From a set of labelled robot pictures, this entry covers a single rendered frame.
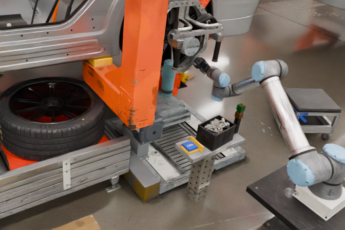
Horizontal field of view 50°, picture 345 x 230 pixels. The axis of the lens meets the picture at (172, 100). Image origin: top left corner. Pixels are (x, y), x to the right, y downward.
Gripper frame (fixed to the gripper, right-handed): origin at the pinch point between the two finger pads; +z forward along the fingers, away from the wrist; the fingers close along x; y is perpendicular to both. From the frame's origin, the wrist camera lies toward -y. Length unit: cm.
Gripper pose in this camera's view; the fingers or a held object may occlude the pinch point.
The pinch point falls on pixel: (192, 58)
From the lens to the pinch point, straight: 284.4
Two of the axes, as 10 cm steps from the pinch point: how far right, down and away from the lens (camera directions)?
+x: 6.6, -7.5, 0.3
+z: -5.8, -4.8, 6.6
